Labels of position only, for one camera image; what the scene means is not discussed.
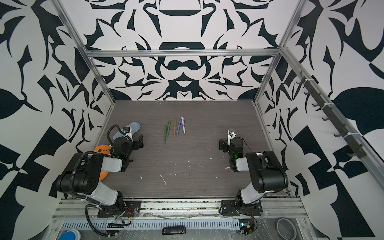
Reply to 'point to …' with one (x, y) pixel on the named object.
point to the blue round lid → (70, 234)
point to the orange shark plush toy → (105, 149)
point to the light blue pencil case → (134, 127)
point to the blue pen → (178, 129)
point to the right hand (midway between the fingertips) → (229, 136)
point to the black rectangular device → (174, 230)
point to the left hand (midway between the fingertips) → (131, 133)
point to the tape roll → (285, 229)
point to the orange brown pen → (175, 127)
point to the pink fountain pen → (183, 122)
